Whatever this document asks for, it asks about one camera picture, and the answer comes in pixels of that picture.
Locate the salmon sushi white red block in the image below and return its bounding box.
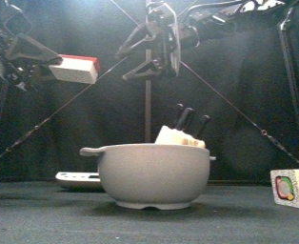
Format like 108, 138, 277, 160
48, 53, 103, 85

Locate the white toy sushi piece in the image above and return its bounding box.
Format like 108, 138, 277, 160
154, 125, 207, 150

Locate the white sushi roll block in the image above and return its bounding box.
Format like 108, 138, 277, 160
270, 168, 299, 210

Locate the grey toy cooking pot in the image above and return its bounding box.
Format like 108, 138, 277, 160
79, 143, 218, 211

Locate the white plastic tray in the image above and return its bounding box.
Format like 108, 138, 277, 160
55, 171, 107, 192

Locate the vertical metal frame pole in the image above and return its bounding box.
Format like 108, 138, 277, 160
144, 0, 154, 144

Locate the diagonal frame brace wire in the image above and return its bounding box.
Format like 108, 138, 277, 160
0, 56, 131, 169
179, 60, 299, 170

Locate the black utensil handle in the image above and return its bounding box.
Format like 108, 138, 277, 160
177, 107, 198, 132
195, 114, 213, 140
173, 103, 186, 130

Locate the black side frame post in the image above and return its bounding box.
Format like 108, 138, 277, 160
278, 6, 299, 166

